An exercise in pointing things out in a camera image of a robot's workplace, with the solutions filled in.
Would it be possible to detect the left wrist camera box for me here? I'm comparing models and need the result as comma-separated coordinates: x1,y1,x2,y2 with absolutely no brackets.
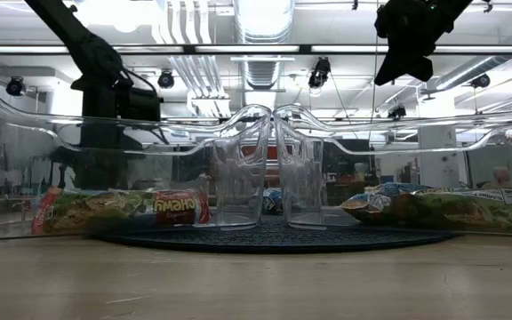
120,86,164,124

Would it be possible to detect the green yellow granola bar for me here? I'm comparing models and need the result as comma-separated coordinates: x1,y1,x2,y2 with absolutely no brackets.
390,186,512,235

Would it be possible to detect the round dark mat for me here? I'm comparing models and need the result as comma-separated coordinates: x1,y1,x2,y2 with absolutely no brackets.
87,212,461,255

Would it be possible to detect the red cabinet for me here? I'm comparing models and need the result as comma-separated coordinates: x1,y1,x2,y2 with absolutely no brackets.
237,142,295,188

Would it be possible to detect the blue orange granola bar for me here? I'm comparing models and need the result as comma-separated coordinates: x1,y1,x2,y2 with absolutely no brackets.
339,191,394,223

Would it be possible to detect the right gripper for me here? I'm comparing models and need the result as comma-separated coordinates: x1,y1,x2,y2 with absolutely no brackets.
372,0,473,87

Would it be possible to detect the silver ventilation duct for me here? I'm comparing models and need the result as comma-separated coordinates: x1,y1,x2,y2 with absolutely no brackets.
233,0,296,90

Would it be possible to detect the black beam with light strips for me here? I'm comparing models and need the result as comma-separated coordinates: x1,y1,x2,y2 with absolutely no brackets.
0,43,512,57

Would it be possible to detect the green red-ended granola bar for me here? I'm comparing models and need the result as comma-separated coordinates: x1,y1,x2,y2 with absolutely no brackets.
30,185,213,236

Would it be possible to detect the black cabinet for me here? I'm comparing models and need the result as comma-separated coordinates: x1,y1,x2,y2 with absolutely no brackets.
319,138,376,196

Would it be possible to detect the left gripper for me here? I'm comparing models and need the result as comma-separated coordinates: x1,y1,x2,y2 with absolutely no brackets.
50,79,147,192

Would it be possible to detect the person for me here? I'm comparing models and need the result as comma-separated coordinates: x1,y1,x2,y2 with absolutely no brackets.
482,165,512,190

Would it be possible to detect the white building column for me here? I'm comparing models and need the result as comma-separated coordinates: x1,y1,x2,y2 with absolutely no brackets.
418,95,460,190
44,86,84,179

